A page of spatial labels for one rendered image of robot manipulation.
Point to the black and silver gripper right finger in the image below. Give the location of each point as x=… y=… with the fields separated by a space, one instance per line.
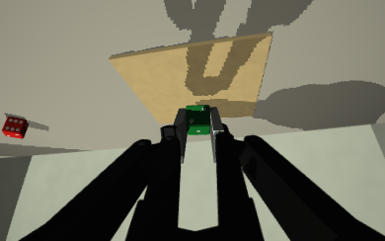
x=301 y=208

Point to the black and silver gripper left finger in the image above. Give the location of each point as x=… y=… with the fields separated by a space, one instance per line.
x=97 y=212

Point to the green die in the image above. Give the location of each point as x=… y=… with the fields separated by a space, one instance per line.
x=198 y=119

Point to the red die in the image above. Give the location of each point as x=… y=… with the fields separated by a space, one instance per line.
x=14 y=127

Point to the tan flat mat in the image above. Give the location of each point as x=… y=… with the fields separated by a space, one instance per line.
x=225 y=73

